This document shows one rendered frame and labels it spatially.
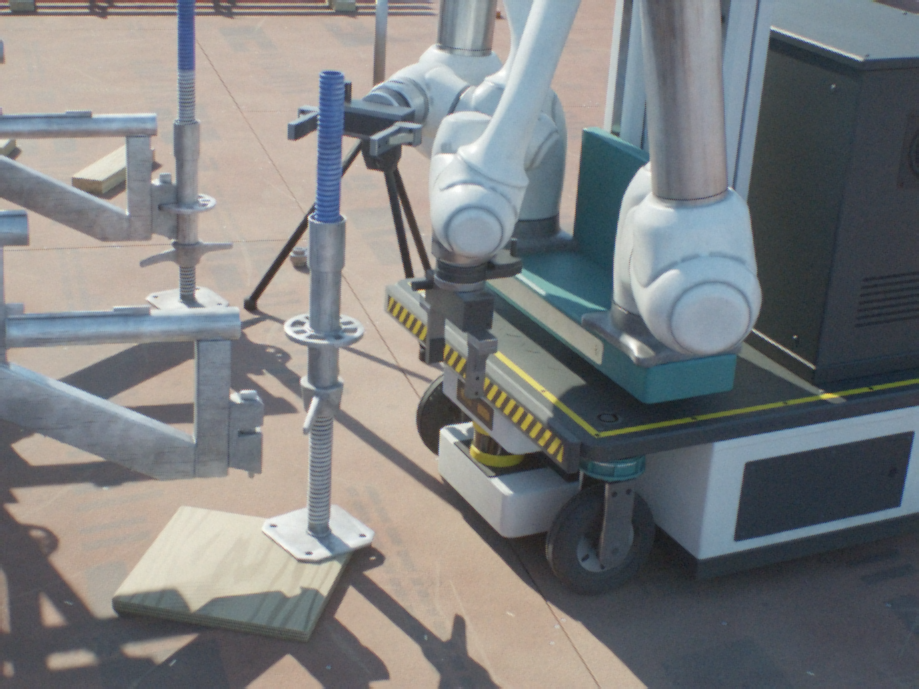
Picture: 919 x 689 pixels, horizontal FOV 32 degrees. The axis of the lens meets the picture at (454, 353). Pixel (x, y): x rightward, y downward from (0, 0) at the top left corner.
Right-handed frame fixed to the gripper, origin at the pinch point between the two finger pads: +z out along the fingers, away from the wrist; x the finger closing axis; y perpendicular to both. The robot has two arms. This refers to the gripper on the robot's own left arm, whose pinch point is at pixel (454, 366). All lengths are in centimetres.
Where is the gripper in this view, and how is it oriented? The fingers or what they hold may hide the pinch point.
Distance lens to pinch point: 236.9
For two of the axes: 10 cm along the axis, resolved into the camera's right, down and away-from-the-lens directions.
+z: -0.6, 9.2, 3.9
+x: 4.4, 3.8, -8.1
